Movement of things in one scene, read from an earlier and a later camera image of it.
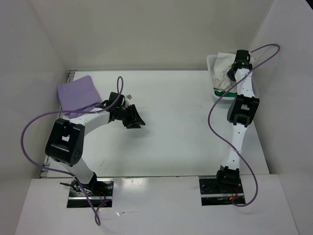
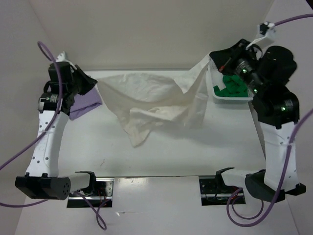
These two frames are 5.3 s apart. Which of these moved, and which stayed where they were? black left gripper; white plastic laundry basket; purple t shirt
Moved: black left gripper
Stayed: purple t shirt; white plastic laundry basket
